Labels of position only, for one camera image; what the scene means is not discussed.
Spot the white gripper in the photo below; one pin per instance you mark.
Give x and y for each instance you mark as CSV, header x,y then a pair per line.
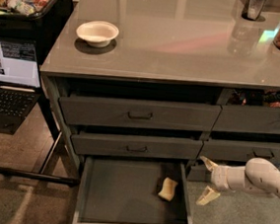
x,y
219,178

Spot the yellow sponge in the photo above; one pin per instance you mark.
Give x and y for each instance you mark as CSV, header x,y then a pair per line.
x,y
168,189

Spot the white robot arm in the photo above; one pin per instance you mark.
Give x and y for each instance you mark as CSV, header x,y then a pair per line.
x,y
257,176

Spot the grey middle right drawer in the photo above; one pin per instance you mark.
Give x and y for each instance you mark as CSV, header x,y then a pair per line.
x,y
240,151

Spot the grey top left drawer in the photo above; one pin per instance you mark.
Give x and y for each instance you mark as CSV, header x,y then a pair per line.
x,y
136,113

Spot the grey top right drawer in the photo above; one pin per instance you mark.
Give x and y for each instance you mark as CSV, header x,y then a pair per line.
x,y
246,119

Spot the grey open bottom left drawer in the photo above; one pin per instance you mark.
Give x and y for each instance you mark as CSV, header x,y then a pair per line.
x,y
121,191

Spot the chips bag in drawer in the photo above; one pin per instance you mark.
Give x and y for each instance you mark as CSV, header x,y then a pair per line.
x,y
271,99

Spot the grey drawer cabinet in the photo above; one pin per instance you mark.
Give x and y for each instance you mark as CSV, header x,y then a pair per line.
x,y
190,51

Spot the grey middle left drawer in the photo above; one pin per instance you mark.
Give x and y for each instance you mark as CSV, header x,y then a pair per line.
x,y
135,145

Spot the dark cup on counter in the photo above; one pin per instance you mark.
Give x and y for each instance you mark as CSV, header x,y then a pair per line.
x,y
252,9

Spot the black metal stand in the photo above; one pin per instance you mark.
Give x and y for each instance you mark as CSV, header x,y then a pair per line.
x,y
42,162

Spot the white paper bowl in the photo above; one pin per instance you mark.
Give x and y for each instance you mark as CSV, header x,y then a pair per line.
x,y
97,34

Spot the black laptop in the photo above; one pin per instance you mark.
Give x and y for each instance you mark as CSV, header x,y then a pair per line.
x,y
19,83

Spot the black bin of snacks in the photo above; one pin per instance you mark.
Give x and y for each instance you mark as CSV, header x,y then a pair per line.
x,y
42,28

